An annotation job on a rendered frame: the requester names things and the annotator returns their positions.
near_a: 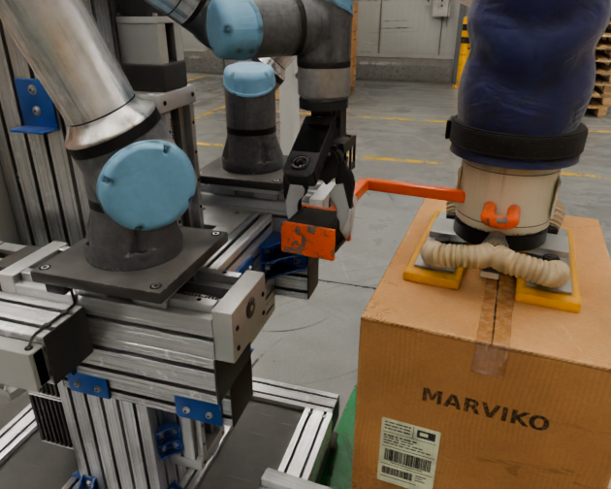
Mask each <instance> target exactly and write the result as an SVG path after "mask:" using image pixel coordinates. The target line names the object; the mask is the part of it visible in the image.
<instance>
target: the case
mask: <svg viewBox="0 0 611 489"><path fill-rule="evenodd" d="M446 203H447V201H444V200H437V199H430V198H425V200H424V201H423V203H422V205H421V207H420V209H419V211H418V212H417V213H416V215H415V217H414V219H413V221H412V223H411V224H410V226H409V228H408V230H407V232H406V234H405V236H404V237H403V239H402V242H401V244H400V246H399V247H398V249H397V251H396V253H395V255H394V257H393V259H392V260H391V262H390V264H389V266H388V268H387V270H386V271H385V273H384V275H383V277H382V279H381V281H380V282H379V283H378V285H377V287H376V289H375V291H374V293H373V295H372V296H371V298H370V301H369V303H368V305H367V306H366V308H365V310H364V312H363V314H362V316H361V324H360V341H359V359H358V376H357V394H356V411H355V429H354V447H353V465H352V482H351V489H607V487H608V484H609V481H610V478H611V259H610V256H609V253H608V249H607V246H606V243H605V240H604V237H603V234H602V231H601V227H600V224H599V221H598V219H593V218H586V217H578V216H570V215H565V216H564V217H563V222H562V225H561V226H562V227H569V228H572V230H573V238H574V245H575V254H576V263H577V271H578V279H579V287H580V296H581V305H582V307H581V310H580V312H579V313H574V312H569V311H563V310H554V309H549V308H544V307H539V306H534V305H529V304H524V303H519V302H516V301H515V299H514V298H515V288H516V279H517V278H516V277H515V276H512V277H511V276H510V275H509V274H507V275H505V274H504V273H503V272H501V273H499V277H498V279H493V278H487V277H481V276H480V272H481V269H479V268H478V269H473V268H471V269H469V268H468V267H466V269H465V272H464V276H463V279H462V282H461V286H460V288H459V290H453V289H448V288H443V287H437V286H432V285H428V284H423V283H418V282H413V281H407V280H404V279H403V278H402V275H403V271H404V269H405V267H406V266H407V264H408V262H409V260H410V258H411V256H412V254H413V252H414V250H415V248H416V247H417V245H418V244H419V242H420V240H421V238H422V236H423V234H424V232H425V230H426V229H427V227H428V225H429V223H430V221H431V219H432V217H433V215H434V212H435V211H436V210H437V209H439V210H446V211H447V209H446V207H447V206H446Z"/></svg>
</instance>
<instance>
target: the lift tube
mask: <svg viewBox="0 0 611 489"><path fill-rule="evenodd" d="M610 17H611V0H472V3H471V5H470V8H469V10H468V14H467V20H466V28H467V34H468V38H469V44H470V52H469V55H468V57H467V60H466V64H465V66H464V69H463V71H462V74H461V78H460V82H459V88H458V119H459V120H460V121H461V122H462V123H464V124H466V125H469V126H472V127H475V128H478V129H482V130H485V131H491V132H497V133H504V134H512V135H523V136H557V135H562V134H566V133H570V132H573V131H575V130H576V129H577V127H578V126H579V124H580V122H581V120H582V118H583V116H584V114H585V111H586V109H587V108H588V106H589V103H590V101H591V98H592V95H593V92H594V88H595V72H596V70H595V46H596V45H597V43H598V41H599V39H600V38H601V36H602V35H603V33H604V31H605V30H606V28H607V26H608V24H609V21H610ZM450 150H451V151H452V152H453V153H454V154H455V155H457V156H459V157H461V158H463V159H465V160H468V161H471V162H475V163H479V164H483V165H488V166H494V167H500V168H507V169H517V170H556V169H562V168H567V167H571V166H574V165H575V164H577V163H578V162H579V159H580V154H579V155H577V156H575V157H572V158H569V159H564V160H555V161H522V160H510V159H502V158H495V157H490V156H485V155H480V154H476V153H472V152H469V151H466V150H463V149H461V148H458V147H456V146H454V145H453V144H451V146H450Z"/></svg>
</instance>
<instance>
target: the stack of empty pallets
mask: <svg viewBox="0 0 611 489"><path fill-rule="evenodd" d="M595 49H596V51H595V58H596V60H595V70H596V72H595V88H594V92H593V95H592V98H591V101H590V103H589V106H588V108H587V109H589V110H591V111H592V112H593V113H594V114H595V115H596V116H599V117H605V116H606V113H607V109H608V107H611V17H610V21H609V24H608V26H607V28H606V30H605V31H604V33H603V35H602V36H601V38H600V39H599V41H598V43H597V45H596V46H595ZM608 74H609V75H608Z"/></svg>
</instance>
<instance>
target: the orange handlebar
mask: <svg viewBox="0 0 611 489"><path fill-rule="evenodd" d="M368 190H372V191H379V192H387V193H394V194H401V195H408V196H415V197H423V198H430V199H437V200H444V201H451V202H459V203H464V202H465V198H466V194H465V192H464V191H463V190H462V189H456V188H450V187H442V186H434V185H427V184H420V183H412V182H404V181H396V180H388V179H374V178H366V179H358V180H357V181H356V182H355V190H354V194H355V195H356V198H357V201H358V200H359V199H360V198H361V197H362V196H363V195H364V194H365V193H366V192H367V191H368ZM496 209H497V206H496V204H495V203H493V202H491V201H488V202H486V203H485V204H484V206H483V209H482V213H481V215H480V217H481V221H482V222H483V223H484V224H485V225H487V226H489V227H492V228H496V229H503V230H504V229H512V228H515V227H516V226H517V225H518V224H519V222H520V214H521V208H520V207H519V206H518V205H511V206H510V207H509V208H508V210H507V214H506V216H501V215H495V213H496Z"/></svg>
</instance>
